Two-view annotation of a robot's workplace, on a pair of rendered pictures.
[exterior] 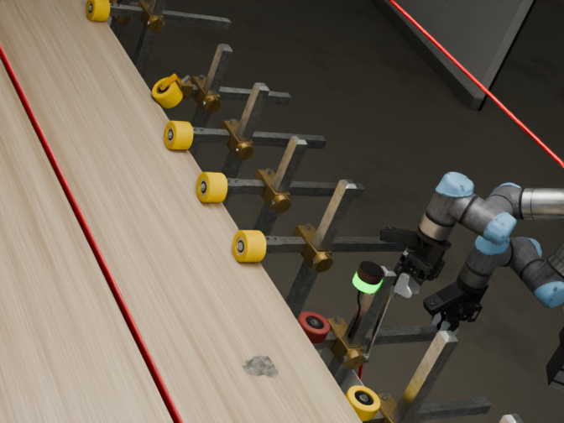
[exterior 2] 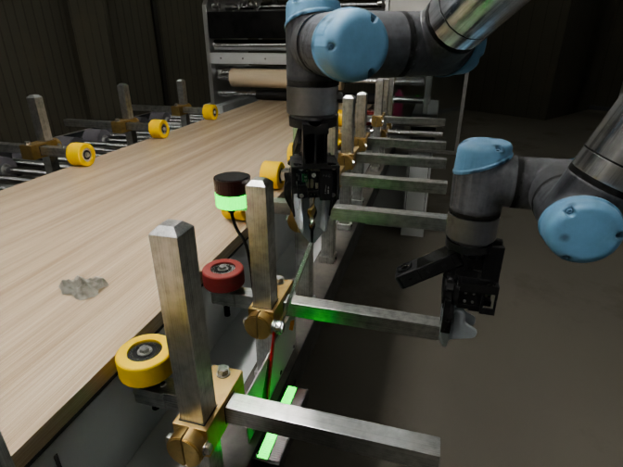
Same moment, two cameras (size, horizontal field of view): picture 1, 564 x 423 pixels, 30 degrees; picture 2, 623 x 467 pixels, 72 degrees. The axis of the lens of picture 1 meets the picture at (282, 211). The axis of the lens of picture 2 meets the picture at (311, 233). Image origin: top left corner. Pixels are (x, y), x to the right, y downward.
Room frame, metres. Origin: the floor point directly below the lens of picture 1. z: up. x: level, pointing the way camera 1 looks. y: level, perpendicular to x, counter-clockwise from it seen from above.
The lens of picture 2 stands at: (1.79, -0.87, 1.31)
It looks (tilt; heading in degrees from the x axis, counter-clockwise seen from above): 25 degrees down; 54
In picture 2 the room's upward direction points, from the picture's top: straight up
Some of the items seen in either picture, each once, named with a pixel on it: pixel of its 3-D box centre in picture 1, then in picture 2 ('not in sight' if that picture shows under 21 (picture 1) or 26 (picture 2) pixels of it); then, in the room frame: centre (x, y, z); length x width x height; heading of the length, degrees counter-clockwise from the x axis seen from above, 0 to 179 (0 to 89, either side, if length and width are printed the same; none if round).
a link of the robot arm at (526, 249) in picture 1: (520, 256); (556, 188); (2.40, -0.61, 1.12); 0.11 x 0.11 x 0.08; 36
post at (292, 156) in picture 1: (270, 210); (329, 198); (2.50, 0.03, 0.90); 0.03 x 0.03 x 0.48; 39
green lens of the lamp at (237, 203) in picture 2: (366, 280); (233, 197); (2.08, -0.24, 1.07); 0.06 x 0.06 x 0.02
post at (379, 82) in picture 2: (148, 32); (376, 130); (3.28, 0.65, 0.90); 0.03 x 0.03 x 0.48; 39
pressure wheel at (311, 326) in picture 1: (307, 338); (224, 291); (2.08, -0.18, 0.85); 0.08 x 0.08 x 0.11
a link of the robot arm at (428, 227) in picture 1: (436, 225); (314, 101); (2.17, -0.34, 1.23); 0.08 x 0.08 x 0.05
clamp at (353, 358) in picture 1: (342, 343); (269, 307); (2.13, -0.27, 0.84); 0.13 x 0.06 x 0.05; 39
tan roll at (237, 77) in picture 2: not in sight; (314, 80); (3.61, 1.61, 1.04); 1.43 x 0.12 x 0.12; 129
